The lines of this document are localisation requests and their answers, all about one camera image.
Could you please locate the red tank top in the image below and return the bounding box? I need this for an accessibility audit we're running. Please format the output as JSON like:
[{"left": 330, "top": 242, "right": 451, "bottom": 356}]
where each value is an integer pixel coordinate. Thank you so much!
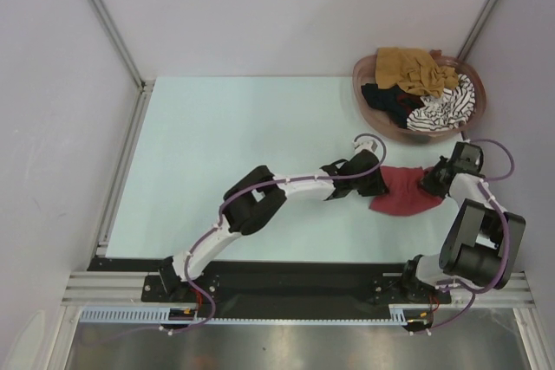
[{"left": 369, "top": 166, "right": 443, "bottom": 217}]

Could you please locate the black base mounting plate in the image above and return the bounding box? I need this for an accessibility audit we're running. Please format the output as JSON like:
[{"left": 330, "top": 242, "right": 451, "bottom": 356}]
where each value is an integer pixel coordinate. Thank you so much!
[{"left": 88, "top": 257, "right": 454, "bottom": 321}]

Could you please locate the pink translucent laundry basket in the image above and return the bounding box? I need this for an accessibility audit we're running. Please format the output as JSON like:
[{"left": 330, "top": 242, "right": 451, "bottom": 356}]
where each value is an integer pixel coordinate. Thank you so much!
[{"left": 352, "top": 49, "right": 487, "bottom": 145}]

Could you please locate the left aluminium corner post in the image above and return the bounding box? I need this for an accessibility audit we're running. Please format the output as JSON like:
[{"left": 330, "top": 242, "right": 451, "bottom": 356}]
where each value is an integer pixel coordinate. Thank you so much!
[{"left": 87, "top": 0, "right": 145, "bottom": 89}]

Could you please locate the right aluminium corner post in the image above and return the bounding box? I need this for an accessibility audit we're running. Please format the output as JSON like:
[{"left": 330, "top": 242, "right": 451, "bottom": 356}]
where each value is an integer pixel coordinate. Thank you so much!
[{"left": 456, "top": 0, "right": 500, "bottom": 61}]

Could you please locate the mustard yellow tank top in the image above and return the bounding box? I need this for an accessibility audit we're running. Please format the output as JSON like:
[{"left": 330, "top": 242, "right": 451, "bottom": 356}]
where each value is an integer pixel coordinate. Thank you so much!
[{"left": 375, "top": 47, "right": 459, "bottom": 98}]

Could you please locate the grey slotted cable duct left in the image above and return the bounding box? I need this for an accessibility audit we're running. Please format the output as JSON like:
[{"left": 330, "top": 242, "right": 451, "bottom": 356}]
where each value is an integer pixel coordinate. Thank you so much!
[{"left": 80, "top": 306, "right": 198, "bottom": 325}]

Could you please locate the grey slotted cable duct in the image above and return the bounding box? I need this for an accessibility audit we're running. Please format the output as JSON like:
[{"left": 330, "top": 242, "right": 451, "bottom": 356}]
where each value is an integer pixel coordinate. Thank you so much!
[
  {"left": 388, "top": 303, "right": 437, "bottom": 326},
  {"left": 80, "top": 306, "right": 198, "bottom": 325}
]

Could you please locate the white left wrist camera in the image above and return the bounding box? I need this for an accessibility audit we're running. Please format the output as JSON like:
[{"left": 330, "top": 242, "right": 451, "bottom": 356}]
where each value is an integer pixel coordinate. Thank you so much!
[{"left": 353, "top": 137, "right": 377, "bottom": 153}]

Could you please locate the grey slotted cable duct right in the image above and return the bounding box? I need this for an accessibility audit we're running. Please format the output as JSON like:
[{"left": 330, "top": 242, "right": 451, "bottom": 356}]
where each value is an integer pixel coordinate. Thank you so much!
[{"left": 388, "top": 303, "right": 437, "bottom": 326}]

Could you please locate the aluminium frame rail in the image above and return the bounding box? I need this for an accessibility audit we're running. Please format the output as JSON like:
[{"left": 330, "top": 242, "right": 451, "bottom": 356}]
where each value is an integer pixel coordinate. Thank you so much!
[{"left": 60, "top": 271, "right": 151, "bottom": 306}]

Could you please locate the black white striped tank top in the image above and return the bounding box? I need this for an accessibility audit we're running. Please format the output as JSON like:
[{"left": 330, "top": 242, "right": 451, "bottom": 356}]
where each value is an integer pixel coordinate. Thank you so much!
[{"left": 407, "top": 74, "right": 476, "bottom": 133}]

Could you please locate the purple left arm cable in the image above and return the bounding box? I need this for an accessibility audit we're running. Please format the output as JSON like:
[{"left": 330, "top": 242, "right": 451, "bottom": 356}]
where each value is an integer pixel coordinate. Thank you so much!
[{"left": 168, "top": 133, "right": 388, "bottom": 339}]

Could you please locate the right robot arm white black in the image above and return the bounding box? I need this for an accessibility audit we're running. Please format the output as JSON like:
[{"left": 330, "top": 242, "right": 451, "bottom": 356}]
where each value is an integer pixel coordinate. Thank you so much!
[{"left": 400, "top": 141, "right": 526, "bottom": 302}]

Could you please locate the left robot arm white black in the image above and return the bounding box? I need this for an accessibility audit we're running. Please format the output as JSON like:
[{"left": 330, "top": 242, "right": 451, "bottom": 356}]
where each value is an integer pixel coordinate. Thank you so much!
[{"left": 159, "top": 149, "right": 388, "bottom": 301}]

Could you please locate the aluminium corner post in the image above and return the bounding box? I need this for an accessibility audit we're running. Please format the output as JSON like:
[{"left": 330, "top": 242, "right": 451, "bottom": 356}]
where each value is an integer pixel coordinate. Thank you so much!
[
  {"left": 87, "top": 0, "right": 145, "bottom": 89},
  {"left": 456, "top": 0, "right": 500, "bottom": 61}
]

